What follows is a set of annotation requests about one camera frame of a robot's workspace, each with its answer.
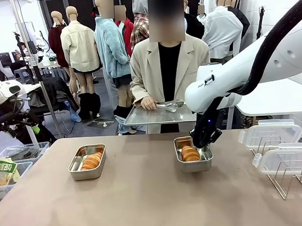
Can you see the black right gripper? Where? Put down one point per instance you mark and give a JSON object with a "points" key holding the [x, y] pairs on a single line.
{"points": [[206, 124]]}

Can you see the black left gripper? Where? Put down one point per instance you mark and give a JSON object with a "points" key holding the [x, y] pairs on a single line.
{"points": [[1, 119]]}

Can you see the golden croissant bread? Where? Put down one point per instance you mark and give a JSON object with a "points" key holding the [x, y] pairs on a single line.
{"points": [[189, 154], [91, 160]]}

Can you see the metal serving tongs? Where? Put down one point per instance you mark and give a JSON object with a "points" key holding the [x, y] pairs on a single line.
{"points": [[170, 107]]}

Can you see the perforated metal tray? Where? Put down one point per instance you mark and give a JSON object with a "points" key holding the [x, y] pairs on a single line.
{"points": [[153, 116]]}

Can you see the rectangular stainless steel container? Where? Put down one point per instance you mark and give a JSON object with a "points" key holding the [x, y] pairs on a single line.
{"points": [[86, 174], [193, 166]]}

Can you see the clear plastic lidded containers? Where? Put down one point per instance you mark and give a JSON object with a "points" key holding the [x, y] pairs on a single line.
{"points": [[288, 157]]}

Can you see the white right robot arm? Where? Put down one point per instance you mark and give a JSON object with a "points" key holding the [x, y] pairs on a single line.
{"points": [[239, 74]]}

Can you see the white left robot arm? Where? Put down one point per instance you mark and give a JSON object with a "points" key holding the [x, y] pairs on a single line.
{"points": [[4, 86]]}

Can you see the person right forearm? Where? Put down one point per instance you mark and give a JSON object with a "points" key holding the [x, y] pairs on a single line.
{"points": [[138, 93]]}

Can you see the person right hand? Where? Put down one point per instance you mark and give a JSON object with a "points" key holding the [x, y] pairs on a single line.
{"points": [[148, 103]]}

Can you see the clear plastic storage bin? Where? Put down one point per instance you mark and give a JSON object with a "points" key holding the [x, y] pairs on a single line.
{"points": [[37, 148], [20, 171]]}

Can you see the grey metal pole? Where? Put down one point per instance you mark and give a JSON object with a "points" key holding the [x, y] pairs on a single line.
{"points": [[49, 105]]}

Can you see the black chair with jacket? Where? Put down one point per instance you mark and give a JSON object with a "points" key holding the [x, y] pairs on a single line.
{"points": [[54, 92]]}

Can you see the green snack bag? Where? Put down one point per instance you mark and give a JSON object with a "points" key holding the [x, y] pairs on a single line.
{"points": [[5, 167]]}

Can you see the clear plastic container lid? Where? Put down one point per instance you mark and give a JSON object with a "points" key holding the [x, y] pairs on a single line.
{"points": [[274, 130]]}

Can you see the white table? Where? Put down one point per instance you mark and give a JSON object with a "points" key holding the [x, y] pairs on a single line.
{"points": [[278, 100]]}

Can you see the mannequin in dark red jacket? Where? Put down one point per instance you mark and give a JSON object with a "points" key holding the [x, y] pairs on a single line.
{"points": [[56, 44]]}

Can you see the person in beige jacket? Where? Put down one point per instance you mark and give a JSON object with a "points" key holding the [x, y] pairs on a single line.
{"points": [[149, 68]]}

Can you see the mannequin in cream jacket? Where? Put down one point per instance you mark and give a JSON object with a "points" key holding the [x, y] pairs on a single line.
{"points": [[80, 46]]}

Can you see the mannequin in white shirt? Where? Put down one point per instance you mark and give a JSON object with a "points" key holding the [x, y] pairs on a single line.
{"points": [[220, 30]]}

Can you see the mannequin in blue fleece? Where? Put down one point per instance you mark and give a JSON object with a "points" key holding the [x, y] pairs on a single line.
{"points": [[110, 44]]}

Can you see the mannequin in black jacket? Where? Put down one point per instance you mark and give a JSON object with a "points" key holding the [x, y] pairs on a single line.
{"points": [[193, 26]]}

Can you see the mannequin in dark coat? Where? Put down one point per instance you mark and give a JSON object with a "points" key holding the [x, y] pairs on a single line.
{"points": [[243, 21]]}

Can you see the black tripod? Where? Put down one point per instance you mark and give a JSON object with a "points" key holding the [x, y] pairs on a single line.
{"points": [[261, 23]]}

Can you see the mannequin in plaid hoodie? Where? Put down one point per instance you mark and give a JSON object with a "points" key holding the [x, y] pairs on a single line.
{"points": [[139, 26]]}

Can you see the mannequin base plate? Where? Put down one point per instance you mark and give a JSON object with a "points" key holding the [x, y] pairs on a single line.
{"points": [[101, 124]]}

